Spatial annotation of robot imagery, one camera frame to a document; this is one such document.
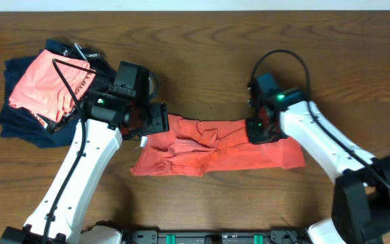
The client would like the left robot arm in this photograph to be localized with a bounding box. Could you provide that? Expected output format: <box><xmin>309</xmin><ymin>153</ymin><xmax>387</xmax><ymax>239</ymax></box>
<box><xmin>0</xmin><ymin>62</ymin><xmax>169</xmax><ymax>243</ymax></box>

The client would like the folded navy garment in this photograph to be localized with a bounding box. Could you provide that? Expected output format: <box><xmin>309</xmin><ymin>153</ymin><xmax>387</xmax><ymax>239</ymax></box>
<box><xmin>0</xmin><ymin>56</ymin><xmax>79</xmax><ymax>148</ymax></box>

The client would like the folded black garment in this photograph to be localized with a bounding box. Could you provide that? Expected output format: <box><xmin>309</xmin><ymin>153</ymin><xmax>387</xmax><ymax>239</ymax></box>
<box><xmin>45</xmin><ymin>39</ymin><xmax>116</xmax><ymax>133</ymax></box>

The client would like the black mounting rail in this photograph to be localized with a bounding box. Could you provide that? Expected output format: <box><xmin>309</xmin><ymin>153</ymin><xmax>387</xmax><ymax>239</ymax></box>
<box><xmin>79</xmin><ymin>220</ymin><xmax>313</xmax><ymax>244</ymax></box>

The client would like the red soccer t-shirt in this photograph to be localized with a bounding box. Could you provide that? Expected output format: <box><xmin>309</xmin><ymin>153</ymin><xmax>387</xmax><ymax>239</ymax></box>
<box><xmin>131</xmin><ymin>115</ymin><xmax>305</xmax><ymax>176</ymax></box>

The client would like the folded pink shirt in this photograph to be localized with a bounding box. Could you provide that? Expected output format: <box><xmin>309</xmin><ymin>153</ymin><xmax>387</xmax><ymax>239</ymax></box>
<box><xmin>9</xmin><ymin>50</ymin><xmax>95</xmax><ymax>123</ymax></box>

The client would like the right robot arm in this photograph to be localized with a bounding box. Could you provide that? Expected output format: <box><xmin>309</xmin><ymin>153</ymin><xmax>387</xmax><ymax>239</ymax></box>
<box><xmin>246</xmin><ymin>74</ymin><xmax>390</xmax><ymax>243</ymax></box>

